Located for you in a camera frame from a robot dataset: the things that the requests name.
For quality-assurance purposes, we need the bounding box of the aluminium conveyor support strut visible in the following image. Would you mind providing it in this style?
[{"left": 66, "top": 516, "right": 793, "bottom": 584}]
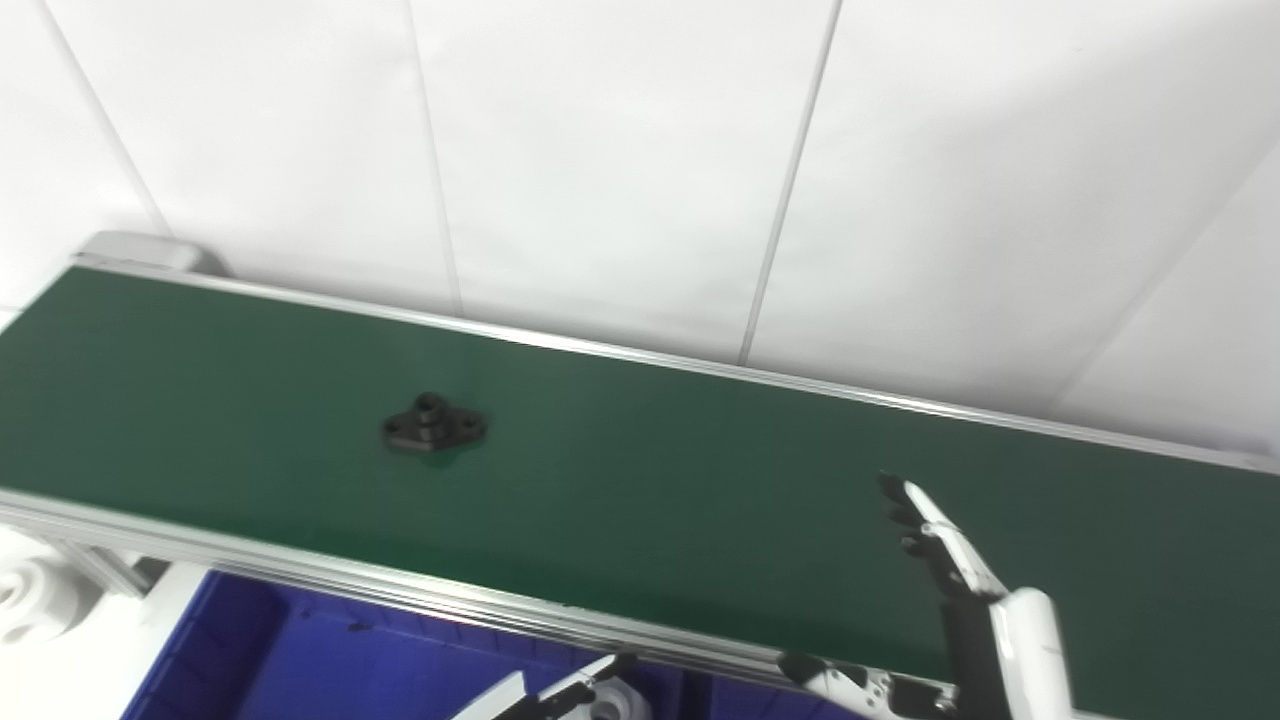
[{"left": 45, "top": 540, "right": 166, "bottom": 601}]

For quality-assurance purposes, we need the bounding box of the black flanged metal part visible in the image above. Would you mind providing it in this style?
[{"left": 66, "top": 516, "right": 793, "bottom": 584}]
[{"left": 382, "top": 392, "right": 489, "bottom": 456}]

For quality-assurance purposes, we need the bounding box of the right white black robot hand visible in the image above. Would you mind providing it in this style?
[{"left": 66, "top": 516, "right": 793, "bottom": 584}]
[{"left": 778, "top": 473, "right": 1076, "bottom": 720}]

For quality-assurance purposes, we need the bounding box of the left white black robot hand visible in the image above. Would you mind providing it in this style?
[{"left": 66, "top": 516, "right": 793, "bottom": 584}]
[{"left": 450, "top": 652, "right": 641, "bottom": 720}]

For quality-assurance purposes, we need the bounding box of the white plastic ring part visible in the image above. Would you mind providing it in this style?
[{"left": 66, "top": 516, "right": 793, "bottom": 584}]
[{"left": 590, "top": 678, "right": 651, "bottom": 720}]

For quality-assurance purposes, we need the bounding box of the white round plastic object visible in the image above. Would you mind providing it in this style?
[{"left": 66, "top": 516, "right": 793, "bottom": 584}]
[{"left": 0, "top": 530, "right": 81, "bottom": 643}]

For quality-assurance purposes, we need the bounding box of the blue plastic bin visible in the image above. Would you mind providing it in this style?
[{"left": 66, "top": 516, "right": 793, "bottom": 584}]
[
  {"left": 120, "top": 570, "right": 691, "bottom": 720},
  {"left": 690, "top": 675, "right": 851, "bottom": 720}
]

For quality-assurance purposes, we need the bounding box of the green conveyor belt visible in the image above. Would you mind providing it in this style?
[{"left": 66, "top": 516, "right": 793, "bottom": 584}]
[
  {"left": 0, "top": 255, "right": 1280, "bottom": 720},
  {"left": 0, "top": 265, "right": 1280, "bottom": 720}
]

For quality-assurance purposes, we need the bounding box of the white conveyor end cover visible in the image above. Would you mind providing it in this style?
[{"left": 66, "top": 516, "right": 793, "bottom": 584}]
[{"left": 78, "top": 230, "right": 226, "bottom": 279}]

